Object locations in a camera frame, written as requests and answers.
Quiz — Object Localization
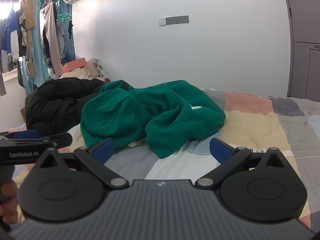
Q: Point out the grey door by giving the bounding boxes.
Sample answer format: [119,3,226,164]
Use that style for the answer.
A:
[282,0,320,99]

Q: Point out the grey hanging jacket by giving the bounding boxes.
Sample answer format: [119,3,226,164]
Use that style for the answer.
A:
[40,1,63,73]

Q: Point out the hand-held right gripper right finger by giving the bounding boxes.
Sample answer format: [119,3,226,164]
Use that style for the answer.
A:
[195,138,292,189]

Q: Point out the grey wall socket panel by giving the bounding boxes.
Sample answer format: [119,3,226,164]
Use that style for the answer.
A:
[166,15,189,25]

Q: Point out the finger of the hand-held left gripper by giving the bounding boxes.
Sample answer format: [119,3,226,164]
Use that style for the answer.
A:
[0,133,73,147]
[0,129,40,141]

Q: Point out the black puffer jacket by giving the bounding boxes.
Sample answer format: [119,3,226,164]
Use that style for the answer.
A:
[25,77,108,133]

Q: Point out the green zip hoodie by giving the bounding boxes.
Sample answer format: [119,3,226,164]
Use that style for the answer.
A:
[80,79,226,158]

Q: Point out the clear plastic bag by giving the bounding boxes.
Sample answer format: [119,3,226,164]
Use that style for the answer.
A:
[86,58,104,78]

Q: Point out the blue curtain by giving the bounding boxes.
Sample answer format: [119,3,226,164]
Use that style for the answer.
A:
[60,0,76,61]

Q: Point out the beige hanging towel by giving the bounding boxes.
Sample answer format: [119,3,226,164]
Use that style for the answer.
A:
[20,0,36,77]

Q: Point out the teal clothes hangers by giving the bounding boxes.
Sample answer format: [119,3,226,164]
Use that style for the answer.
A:
[56,1,72,23]

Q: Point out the blue hanging shirt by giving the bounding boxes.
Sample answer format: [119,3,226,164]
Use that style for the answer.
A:
[6,10,21,58]

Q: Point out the cream fluffy blanket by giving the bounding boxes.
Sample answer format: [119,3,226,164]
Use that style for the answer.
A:
[60,67,100,80]

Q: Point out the light blue hanging cloth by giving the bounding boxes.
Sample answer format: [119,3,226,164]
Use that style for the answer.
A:
[19,0,51,90]

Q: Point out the pink box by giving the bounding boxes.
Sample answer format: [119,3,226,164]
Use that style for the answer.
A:
[62,58,87,74]

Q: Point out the striped hanging garment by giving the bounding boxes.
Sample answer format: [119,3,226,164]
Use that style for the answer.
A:
[0,19,7,97]

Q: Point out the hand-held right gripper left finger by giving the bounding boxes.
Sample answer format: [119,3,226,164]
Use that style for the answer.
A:
[35,138,129,190]

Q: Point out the person's left hand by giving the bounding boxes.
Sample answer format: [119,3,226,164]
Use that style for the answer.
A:
[0,181,25,224]

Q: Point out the patchwork bed sheet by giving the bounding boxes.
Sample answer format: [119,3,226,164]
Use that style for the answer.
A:
[0,89,320,230]

